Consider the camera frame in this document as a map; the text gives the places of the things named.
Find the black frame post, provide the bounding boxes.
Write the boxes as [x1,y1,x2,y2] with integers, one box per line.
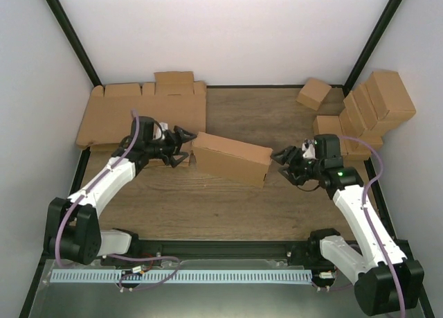
[45,0,102,87]
[343,0,403,92]

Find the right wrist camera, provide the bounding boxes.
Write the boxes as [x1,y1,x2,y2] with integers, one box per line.
[301,139,316,159]

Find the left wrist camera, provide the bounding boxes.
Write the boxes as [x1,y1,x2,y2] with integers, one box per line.
[153,122,168,141]

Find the large folded cardboard box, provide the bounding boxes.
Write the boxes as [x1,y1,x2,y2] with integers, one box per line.
[365,71,416,136]

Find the left black frame post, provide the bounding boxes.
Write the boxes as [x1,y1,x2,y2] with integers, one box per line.
[45,0,102,87]

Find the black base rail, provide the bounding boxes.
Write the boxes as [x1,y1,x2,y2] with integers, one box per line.
[44,240,409,267]

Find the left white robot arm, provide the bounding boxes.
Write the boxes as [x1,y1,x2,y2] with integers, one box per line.
[44,115,197,265]

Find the small folded cardboard box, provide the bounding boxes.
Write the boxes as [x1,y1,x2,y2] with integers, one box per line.
[296,78,332,111]

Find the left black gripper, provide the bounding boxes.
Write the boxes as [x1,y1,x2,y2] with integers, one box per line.
[146,126,197,168]

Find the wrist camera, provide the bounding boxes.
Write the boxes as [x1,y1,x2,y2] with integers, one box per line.
[153,122,168,141]
[301,139,316,159]

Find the light blue slotted cable duct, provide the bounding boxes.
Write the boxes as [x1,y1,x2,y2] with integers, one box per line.
[50,270,312,285]

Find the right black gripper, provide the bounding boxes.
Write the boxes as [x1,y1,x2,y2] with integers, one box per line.
[271,146,323,186]

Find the row of folded boxes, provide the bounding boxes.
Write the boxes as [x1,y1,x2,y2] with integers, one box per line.
[339,83,383,150]

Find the folded box on table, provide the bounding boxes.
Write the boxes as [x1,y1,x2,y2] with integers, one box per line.
[313,115,344,141]

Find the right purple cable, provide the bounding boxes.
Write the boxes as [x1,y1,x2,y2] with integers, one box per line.
[316,134,408,318]

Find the right black frame post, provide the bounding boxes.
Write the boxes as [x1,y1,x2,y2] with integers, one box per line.
[343,0,403,92]

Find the stack of flat cardboard blanks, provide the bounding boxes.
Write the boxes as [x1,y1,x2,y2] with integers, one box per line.
[76,71,207,151]

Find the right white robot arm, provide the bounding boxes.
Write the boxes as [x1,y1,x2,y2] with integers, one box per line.
[271,134,424,317]

